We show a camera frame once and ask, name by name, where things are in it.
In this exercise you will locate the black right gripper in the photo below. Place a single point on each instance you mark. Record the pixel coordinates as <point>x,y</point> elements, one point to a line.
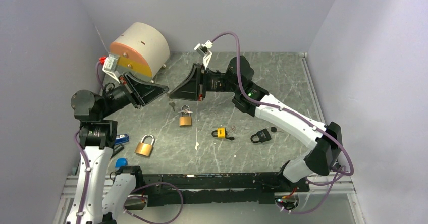
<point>194,89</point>

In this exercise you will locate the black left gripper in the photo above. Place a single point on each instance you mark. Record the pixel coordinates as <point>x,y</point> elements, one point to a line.
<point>146,92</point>

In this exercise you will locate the silver keys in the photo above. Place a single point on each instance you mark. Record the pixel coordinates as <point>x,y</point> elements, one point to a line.
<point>172,105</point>

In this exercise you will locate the large brass padlock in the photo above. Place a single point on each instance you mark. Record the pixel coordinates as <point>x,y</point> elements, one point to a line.
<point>145,145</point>

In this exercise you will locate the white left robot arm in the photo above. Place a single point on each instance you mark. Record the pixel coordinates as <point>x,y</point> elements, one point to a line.
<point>97,137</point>

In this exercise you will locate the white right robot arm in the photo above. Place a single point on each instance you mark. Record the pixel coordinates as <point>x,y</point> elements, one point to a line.
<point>323,141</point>

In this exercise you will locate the small brass padlock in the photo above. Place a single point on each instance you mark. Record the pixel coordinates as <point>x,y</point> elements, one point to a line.
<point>185,119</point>

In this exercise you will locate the round cream drawer cabinet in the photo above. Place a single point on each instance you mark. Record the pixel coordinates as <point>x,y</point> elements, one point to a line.
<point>142,51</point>

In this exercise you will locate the yellow padlock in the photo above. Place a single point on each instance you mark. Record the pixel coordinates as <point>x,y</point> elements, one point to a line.
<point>220,133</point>

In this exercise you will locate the blue usb stick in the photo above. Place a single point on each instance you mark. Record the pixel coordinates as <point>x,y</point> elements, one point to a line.
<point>122,139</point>

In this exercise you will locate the orange black marker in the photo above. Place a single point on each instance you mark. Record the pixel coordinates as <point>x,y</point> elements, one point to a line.
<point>116,150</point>

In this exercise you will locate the blue round cap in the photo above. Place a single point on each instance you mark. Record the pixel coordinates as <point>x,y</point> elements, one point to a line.
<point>121,162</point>

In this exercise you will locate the black padlock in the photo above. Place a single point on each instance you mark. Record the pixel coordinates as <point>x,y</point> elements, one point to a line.
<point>261,136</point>

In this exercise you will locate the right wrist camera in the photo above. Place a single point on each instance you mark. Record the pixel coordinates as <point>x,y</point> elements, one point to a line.
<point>204,50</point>

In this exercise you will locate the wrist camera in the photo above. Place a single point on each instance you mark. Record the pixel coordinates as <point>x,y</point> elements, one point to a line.
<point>204,50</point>
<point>110,67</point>

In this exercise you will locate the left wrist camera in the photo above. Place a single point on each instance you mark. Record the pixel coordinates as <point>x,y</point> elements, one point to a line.
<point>110,67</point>

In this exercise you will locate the black base frame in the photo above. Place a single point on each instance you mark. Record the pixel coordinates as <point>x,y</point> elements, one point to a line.
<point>261,187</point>

